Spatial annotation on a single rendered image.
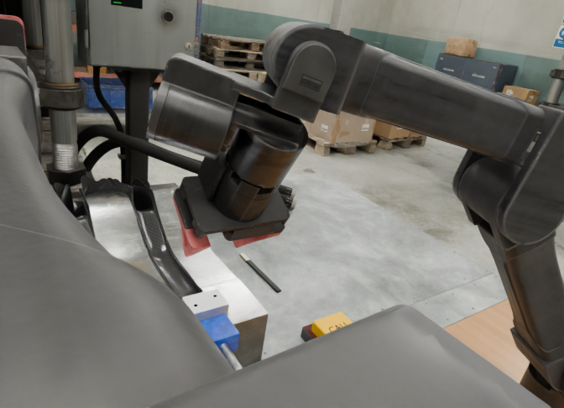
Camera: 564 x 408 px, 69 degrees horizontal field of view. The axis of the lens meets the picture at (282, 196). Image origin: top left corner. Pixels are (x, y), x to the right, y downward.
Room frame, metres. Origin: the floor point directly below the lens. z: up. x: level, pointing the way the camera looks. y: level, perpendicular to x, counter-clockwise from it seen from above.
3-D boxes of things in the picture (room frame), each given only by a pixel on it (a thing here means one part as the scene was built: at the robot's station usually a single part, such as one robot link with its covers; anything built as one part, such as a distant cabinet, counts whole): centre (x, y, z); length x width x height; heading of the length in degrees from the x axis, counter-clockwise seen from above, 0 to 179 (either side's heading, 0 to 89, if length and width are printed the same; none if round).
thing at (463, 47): (7.54, -2.59, 1.26); 0.42 x 0.33 x 0.29; 33
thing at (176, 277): (0.56, 0.25, 0.92); 0.35 x 0.16 x 0.09; 37
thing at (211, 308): (0.39, 0.05, 0.89); 0.13 x 0.05 x 0.05; 36
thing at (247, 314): (0.58, 0.25, 0.87); 0.50 x 0.26 x 0.14; 37
